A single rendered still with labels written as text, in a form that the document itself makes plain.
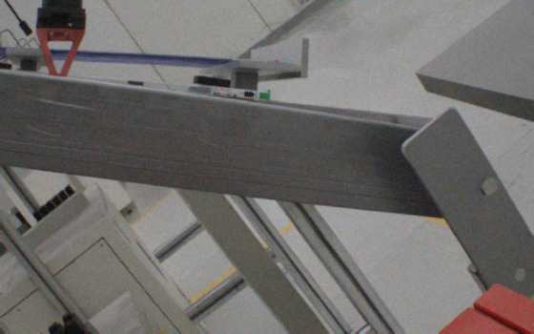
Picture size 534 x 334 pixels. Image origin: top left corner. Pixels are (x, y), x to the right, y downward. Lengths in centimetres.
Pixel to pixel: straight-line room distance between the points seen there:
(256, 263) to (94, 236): 62
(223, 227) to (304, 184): 92
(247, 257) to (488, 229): 96
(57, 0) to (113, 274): 105
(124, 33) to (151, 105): 812
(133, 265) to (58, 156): 151
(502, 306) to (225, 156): 32
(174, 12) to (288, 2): 120
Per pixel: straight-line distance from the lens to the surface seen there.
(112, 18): 868
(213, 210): 149
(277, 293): 154
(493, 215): 59
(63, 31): 113
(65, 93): 55
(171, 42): 872
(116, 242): 204
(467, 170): 57
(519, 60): 114
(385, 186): 60
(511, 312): 27
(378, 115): 76
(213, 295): 205
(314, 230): 134
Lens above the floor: 92
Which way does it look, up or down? 11 degrees down
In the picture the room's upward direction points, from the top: 36 degrees counter-clockwise
